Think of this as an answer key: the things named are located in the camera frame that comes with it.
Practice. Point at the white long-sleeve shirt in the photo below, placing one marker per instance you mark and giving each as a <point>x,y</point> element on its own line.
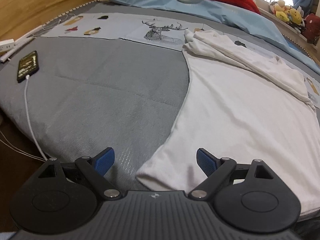
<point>244,106</point>

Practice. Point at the wooden headboard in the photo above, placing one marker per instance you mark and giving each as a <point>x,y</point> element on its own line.
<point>18,17</point>

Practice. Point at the grey patterned bed cover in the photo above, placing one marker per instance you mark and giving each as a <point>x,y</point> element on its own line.
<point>90,93</point>

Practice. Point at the yellow plush toys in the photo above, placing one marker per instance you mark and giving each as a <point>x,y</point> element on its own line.
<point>286,13</point>

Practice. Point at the white power strip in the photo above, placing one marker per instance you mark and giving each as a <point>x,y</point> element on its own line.
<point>6,45</point>

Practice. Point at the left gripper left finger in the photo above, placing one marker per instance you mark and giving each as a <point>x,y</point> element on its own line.
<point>60,197</point>

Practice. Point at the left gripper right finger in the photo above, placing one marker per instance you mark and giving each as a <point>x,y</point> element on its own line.
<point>248,197</point>

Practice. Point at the black smartphone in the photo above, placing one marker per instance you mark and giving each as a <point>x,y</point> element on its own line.
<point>27,65</point>

